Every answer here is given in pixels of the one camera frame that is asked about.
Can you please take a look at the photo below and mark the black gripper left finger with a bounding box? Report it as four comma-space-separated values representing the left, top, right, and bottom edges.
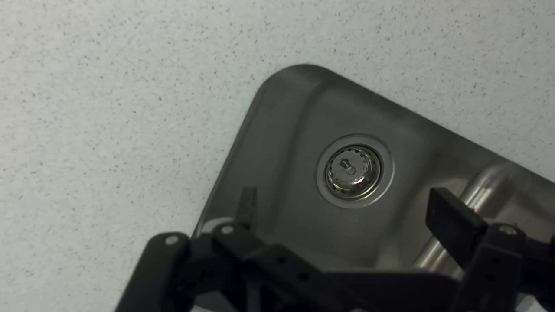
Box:
114, 188, 326, 312

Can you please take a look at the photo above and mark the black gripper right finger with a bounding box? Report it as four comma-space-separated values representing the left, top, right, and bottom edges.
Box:
424, 188, 555, 312

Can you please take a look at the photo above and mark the stainless steel sink basin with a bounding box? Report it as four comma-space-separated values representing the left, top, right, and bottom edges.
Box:
192, 63, 555, 312

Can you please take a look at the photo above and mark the metal sink drain strainer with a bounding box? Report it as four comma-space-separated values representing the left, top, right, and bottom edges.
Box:
313, 134, 397, 208

